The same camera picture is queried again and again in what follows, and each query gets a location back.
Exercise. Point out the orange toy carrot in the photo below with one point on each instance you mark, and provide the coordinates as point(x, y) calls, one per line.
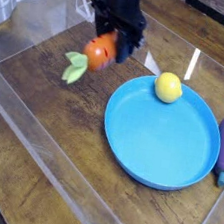
point(96, 55)

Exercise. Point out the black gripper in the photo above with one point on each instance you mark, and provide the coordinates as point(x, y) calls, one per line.
point(127, 17)

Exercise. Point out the yellow toy lemon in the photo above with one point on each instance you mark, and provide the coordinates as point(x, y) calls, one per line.
point(168, 87)

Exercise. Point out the blue round tray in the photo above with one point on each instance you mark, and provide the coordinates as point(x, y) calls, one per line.
point(164, 146)

